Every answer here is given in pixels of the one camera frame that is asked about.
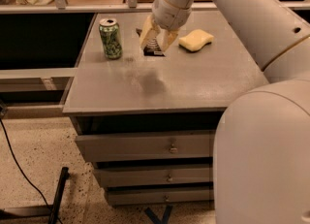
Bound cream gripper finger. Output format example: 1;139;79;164
139;15;160;49
156;29;178;52

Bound black rxbar chocolate wrapper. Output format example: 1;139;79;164
143;39;164;56

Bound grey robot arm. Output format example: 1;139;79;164
139;0;310;224

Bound green soda can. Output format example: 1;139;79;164
99;18;123;59

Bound yellow sponge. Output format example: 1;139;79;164
178;29;214;52

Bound grey drawer cabinet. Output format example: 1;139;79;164
63;11;266;193

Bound top grey drawer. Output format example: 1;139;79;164
76;130;215;162

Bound grey drawer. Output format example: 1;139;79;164
94;165;213;187
76;130;215;162
105;186;214;206

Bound middle grey drawer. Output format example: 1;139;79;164
94;165;213;187

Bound bottom grey drawer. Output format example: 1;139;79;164
105;186;214;206

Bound black metal stand leg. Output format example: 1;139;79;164
0;167;70;224

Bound black cable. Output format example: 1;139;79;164
0;117;64;224

